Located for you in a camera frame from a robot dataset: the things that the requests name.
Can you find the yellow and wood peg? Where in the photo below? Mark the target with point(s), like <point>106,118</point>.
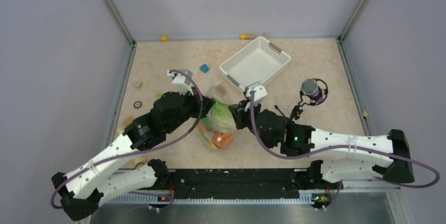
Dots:
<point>247,36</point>

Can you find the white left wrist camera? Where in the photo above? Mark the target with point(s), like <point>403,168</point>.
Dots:
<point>180,79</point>

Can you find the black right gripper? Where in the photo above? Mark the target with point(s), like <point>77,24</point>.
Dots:
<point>239,113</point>

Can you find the green lettuce leaf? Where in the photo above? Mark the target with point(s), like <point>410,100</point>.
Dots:
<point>219,118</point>

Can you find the orange mini pumpkin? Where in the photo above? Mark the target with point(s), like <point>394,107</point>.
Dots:
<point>222,140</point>

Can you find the wooden rectangular block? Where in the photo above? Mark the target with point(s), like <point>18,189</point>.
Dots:
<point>129,120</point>

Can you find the microphone on black tripod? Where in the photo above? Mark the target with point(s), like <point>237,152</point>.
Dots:
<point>313,92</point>

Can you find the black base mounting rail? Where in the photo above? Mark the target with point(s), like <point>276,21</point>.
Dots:
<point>241,184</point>

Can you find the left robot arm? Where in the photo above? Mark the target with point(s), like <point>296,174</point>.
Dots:
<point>85,189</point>

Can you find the cream cylinder block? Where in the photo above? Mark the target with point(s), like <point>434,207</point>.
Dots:
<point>135,163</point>

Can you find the brown lego brick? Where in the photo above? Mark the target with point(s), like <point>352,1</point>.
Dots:
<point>220,90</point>

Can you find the clear zip top bag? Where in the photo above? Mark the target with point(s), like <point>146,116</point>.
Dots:
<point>207,134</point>

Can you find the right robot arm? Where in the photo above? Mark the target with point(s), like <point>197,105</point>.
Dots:
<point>338,156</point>

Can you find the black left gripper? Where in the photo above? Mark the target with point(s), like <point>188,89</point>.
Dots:
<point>203,107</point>

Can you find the blue block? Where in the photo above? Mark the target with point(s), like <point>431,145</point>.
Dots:
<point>204,68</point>

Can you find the small wooden cube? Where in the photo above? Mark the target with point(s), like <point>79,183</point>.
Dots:
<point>138,84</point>

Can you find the small black ring wheel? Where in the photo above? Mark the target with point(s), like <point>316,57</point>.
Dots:
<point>137,104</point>

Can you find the white perforated plastic basket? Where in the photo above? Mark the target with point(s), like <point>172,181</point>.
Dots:
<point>259,61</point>

